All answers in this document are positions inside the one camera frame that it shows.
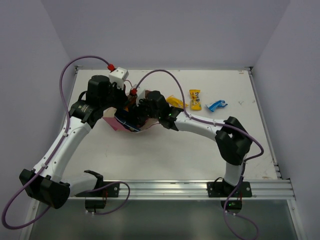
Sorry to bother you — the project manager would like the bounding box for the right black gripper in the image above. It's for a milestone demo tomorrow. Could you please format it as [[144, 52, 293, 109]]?
[[125, 94, 161, 126]]

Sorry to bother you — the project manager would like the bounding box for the pink beige paper bag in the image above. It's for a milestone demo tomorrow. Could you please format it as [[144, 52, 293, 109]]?
[[103, 79, 162, 133]]

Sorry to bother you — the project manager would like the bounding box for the dark blue chip bag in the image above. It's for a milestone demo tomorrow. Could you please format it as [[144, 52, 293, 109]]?
[[114, 109, 141, 133]]

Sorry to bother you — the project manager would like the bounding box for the yellow orange snack packet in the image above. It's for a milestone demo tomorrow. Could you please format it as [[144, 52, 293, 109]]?
[[166, 95, 189, 109]]

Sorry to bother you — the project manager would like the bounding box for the yellow candy bag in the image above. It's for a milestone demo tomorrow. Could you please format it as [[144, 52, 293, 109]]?
[[189, 89, 202, 111]]

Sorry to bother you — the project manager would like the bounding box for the light blue white wrapper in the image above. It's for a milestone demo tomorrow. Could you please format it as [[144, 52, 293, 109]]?
[[205, 100, 228, 113]]

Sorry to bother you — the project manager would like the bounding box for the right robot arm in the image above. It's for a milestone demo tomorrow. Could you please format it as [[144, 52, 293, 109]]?
[[129, 90, 253, 197]]

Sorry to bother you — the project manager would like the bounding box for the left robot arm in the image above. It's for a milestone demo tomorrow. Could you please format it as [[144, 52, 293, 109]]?
[[19, 75, 128, 209]]

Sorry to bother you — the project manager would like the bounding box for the left black controller box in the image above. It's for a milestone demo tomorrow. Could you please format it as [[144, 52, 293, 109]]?
[[84, 197, 107, 212]]

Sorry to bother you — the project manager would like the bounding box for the black controller box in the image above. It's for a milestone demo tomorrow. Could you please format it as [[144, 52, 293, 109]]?
[[220, 200, 243, 211], [84, 197, 107, 212]]

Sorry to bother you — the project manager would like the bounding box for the right black controller box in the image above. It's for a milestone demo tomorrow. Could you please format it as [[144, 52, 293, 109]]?
[[220, 200, 243, 211]]

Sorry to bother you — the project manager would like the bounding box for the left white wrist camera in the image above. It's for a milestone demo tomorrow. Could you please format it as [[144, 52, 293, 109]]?
[[108, 67, 129, 89]]

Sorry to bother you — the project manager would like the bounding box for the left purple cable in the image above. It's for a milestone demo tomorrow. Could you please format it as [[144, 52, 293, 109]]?
[[1, 55, 131, 230]]

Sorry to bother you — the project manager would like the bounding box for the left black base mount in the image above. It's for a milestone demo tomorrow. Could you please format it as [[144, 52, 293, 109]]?
[[75, 181, 120, 198]]

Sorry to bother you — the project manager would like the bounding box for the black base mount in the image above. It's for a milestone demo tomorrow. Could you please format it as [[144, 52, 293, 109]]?
[[206, 177, 253, 198], [75, 181, 120, 198]]

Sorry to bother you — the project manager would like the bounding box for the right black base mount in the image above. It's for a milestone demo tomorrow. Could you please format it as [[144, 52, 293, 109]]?
[[206, 177, 253, 198]]

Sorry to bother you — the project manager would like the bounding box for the aluminium front rail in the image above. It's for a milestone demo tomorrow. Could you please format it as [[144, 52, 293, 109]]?
[[32, 178, 296, 201]]

